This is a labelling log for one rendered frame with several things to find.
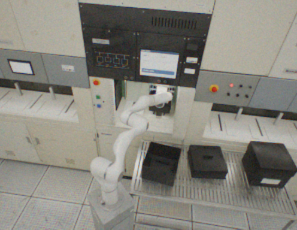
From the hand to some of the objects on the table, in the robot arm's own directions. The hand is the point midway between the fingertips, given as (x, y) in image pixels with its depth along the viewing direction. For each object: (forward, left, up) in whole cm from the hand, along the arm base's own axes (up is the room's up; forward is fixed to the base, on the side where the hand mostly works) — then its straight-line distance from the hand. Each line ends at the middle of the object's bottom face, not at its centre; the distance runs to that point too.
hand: (162, 85), depth 214 cm
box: (+29, -106, -45) cm, 118 cm away
